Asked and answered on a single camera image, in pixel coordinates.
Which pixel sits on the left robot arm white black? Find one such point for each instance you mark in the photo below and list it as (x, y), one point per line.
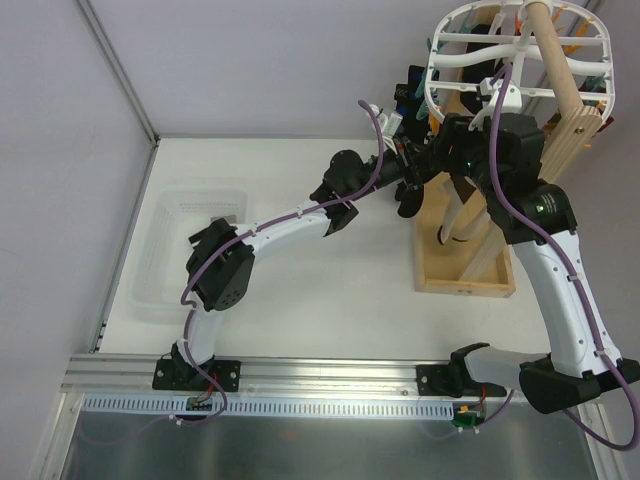
(224, 255)

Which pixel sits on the white plastic laundry basket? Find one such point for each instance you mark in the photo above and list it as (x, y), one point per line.
(181, 211)

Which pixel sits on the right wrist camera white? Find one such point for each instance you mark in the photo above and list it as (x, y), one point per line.
(502, 95)

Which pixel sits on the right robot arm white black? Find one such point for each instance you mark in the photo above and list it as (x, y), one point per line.
(537, 221)

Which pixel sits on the black sock white stripes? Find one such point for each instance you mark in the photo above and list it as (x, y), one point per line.
(410, 198)

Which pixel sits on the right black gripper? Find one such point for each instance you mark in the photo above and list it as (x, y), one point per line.
(451, 138)

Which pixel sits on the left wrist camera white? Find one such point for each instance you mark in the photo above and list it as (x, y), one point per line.
(389, 123)

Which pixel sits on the aluminium mounting rail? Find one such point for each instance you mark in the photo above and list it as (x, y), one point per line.
(258, 377)

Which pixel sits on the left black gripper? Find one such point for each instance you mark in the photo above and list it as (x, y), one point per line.
(410, 163)

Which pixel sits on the grey sock white stripes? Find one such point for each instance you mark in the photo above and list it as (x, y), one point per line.
(231, 219)

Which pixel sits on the black sock plain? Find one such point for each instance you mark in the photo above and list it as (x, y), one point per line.
(411, 105)

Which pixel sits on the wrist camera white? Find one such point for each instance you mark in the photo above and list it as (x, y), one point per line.
(389, 123)
(502, 95)

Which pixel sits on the white slotted cable duct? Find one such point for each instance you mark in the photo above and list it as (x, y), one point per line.
(291, 408)

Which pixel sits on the wooden hanger stand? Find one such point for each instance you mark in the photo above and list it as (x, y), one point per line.
(482, 265)

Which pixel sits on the white round clip hanger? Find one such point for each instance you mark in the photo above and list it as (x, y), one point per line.
(587, 53)

